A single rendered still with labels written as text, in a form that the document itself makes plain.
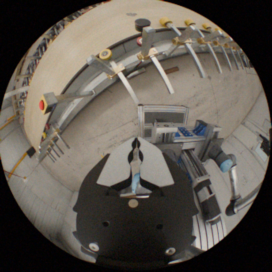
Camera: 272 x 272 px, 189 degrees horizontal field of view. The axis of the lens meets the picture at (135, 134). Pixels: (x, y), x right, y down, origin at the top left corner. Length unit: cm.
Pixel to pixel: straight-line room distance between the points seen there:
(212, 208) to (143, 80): 162
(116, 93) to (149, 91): 55
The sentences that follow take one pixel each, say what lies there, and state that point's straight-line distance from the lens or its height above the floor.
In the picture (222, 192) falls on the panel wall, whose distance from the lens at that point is 259.
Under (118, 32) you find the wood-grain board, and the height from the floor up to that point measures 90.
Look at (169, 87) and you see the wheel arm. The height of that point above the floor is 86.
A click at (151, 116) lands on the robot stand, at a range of 128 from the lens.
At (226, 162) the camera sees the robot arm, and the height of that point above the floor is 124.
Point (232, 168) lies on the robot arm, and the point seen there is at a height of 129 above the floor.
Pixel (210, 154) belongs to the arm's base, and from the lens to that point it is 79.
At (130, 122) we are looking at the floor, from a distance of 153.
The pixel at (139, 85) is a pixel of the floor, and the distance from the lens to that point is 143.
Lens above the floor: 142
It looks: 61 degrees down
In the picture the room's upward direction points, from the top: 176 degrees counter-clockwise
